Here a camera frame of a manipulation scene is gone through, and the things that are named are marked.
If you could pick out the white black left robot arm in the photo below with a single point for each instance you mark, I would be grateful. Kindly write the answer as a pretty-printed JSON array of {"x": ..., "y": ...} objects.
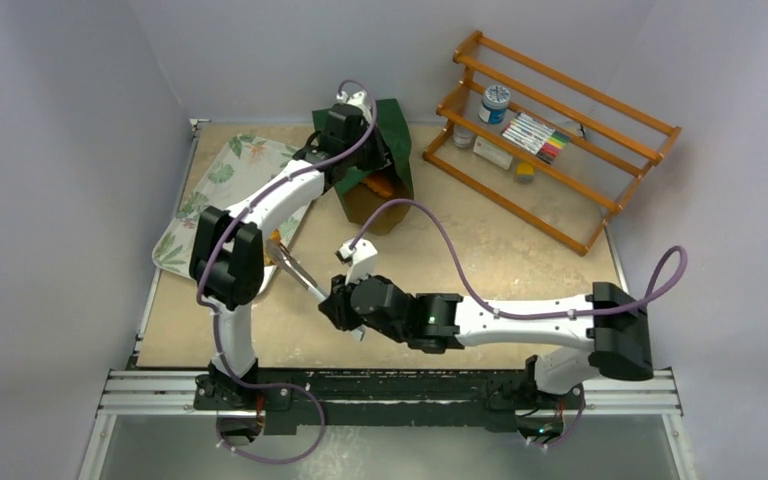
[{"x": 227, "y": 258}]

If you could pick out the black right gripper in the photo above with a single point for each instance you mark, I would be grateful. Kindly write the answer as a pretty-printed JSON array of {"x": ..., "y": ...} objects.
[{"x": 334, "y": 307}]

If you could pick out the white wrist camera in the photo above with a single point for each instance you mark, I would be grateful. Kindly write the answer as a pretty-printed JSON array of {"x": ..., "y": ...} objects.
[
  {"x": 357, "y": 100},
  {"x": 360, "y": 257}
]

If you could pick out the yellow grey sponge block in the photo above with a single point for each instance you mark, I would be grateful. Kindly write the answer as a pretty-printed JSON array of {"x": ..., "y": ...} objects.
[{"x": 524, "y": 173}]

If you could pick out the round fake bread bun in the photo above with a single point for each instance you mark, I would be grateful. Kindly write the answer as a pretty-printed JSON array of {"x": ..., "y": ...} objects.
[{"x": 272, "y": 249}]

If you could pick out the orange fake baguette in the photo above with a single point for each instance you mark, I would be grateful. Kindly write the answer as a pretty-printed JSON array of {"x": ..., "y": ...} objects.
[{"x": 380, "y": 184}]

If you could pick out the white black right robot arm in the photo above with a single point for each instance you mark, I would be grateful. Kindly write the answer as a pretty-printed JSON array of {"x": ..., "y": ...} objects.
[{"x": 602, "y": 333}]

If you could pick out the metal tongs with white handle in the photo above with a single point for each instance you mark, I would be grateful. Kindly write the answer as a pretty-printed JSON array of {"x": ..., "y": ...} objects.
[{"x": 296, "y": 271}]

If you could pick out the orange wooden shelf rack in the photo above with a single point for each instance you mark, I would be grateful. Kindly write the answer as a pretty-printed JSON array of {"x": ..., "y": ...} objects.
[{"x": 613, "y": 145}]

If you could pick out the white jar with blue lid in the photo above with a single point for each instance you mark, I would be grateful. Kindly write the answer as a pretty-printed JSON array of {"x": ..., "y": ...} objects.
[{"x": 494, "y": 104}]

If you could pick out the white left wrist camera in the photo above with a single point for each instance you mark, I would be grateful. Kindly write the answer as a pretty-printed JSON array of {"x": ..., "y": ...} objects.
[{"x": 357, "y": 100}]

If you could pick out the small clear glass jar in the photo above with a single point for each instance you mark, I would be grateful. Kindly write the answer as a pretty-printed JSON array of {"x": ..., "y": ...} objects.
[{"x": 462, "y": 137}]

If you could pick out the small white box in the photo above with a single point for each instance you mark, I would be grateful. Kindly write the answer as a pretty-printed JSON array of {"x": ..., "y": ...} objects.
[{"x": 492, "y": 153}]

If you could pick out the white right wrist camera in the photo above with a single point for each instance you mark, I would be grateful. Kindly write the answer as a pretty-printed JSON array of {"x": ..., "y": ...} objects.
[{"x": 360, "y": 257}]

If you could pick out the pack of coloured markers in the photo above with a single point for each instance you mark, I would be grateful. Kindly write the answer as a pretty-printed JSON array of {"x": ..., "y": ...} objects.
[{"x": 535, "y": 137}]

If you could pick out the green paper bag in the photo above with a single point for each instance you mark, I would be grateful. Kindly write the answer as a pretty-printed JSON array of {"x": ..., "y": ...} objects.
[{"x": 359, "y": 203}]

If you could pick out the white tropical print tray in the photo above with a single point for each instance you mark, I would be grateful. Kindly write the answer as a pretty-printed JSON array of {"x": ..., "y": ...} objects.
[{"x": 244, "y": 164}]

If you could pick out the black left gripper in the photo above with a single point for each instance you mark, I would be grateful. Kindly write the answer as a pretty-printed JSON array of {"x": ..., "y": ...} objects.
[{"x": 381, "y": 158}]

